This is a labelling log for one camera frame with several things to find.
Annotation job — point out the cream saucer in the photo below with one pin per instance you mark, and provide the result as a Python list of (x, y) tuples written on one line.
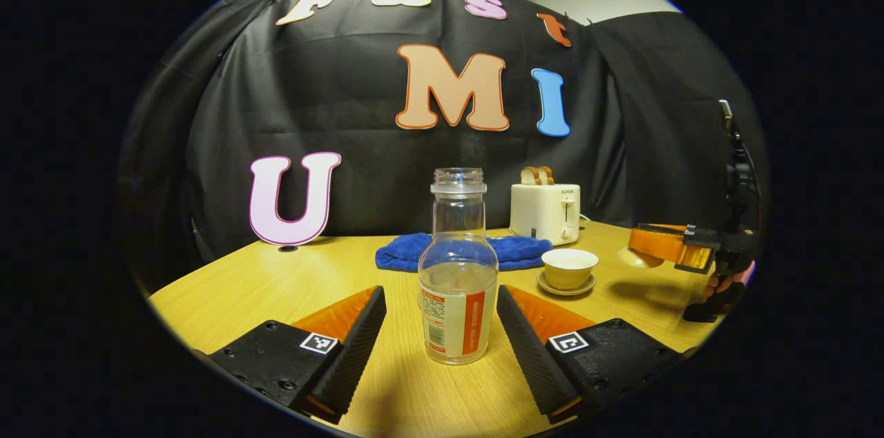
[(565, 291)]

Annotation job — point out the toast slice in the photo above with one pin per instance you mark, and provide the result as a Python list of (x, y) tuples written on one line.
[(546, 175), (529, 175)]

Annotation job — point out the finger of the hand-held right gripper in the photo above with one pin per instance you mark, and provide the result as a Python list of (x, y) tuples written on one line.
[(690, 229), (659, 244)]

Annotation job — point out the white toaster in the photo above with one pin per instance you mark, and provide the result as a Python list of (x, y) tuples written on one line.
[(542, 213)]

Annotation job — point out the cream teacup lid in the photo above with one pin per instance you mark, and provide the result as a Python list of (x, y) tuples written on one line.
[(637, 260)]

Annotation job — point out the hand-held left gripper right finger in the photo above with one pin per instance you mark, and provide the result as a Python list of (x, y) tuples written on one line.
[(528, 341)]

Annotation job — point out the black backdrop cloth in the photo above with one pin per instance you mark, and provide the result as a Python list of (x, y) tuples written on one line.
[(359, 168)]

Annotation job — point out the cream teacup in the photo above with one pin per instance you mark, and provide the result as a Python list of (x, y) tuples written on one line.
[(568, 275)]

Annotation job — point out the blue towel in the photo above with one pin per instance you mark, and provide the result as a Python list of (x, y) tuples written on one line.
[(400, 251)]

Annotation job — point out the clear glass water bottle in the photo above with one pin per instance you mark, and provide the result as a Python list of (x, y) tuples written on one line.
[(456, 300)]

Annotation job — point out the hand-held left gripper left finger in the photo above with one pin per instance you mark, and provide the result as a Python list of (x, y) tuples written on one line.
[(356, 341)]

